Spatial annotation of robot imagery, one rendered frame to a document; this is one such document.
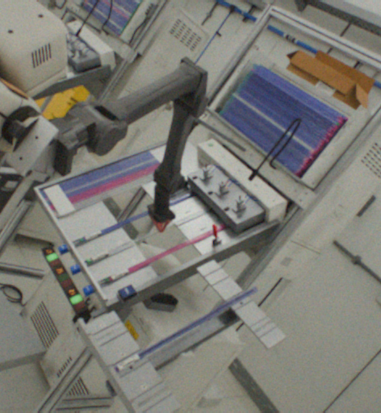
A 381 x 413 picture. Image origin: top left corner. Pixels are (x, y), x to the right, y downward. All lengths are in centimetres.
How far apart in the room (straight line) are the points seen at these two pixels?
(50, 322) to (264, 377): 167
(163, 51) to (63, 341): 171
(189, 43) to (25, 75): 213
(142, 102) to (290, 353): 253
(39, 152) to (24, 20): 26
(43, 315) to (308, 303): 175
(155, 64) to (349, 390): 223
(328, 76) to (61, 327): 162
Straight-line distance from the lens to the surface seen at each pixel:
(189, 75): 130
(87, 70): 289
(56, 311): 235
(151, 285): 167
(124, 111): 113
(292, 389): 344
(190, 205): 194
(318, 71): 243
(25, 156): 99
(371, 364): 324
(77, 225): 192
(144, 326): 194
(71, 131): 102
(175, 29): 303
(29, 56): 104
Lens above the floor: 145
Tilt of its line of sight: 12 degrees down
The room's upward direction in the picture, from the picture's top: 37 degrees clockwise
